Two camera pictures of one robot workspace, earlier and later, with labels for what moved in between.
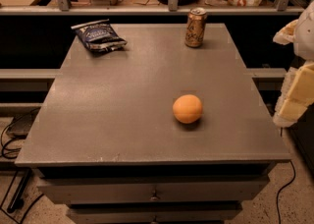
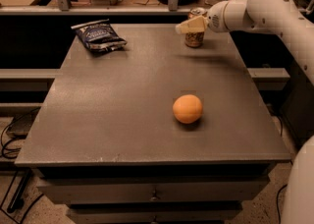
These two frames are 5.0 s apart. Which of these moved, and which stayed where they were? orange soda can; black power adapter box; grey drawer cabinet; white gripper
Moved: white gripper
Stayed: orange soda can; grey drawer cabinet; black power adapter box
